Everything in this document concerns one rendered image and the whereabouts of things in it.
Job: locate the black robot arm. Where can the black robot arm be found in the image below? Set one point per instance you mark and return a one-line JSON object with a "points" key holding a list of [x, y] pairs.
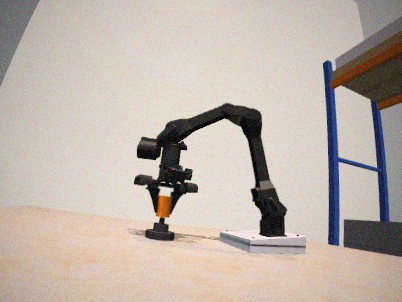
{"points": [[263, 195]]}

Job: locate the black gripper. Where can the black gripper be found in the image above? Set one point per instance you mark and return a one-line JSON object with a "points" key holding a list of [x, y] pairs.
{"points": [[178, 189]]}

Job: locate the orange knob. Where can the orange knob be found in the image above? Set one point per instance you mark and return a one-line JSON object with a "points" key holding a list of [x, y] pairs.
{"points": [[164, 206]]}

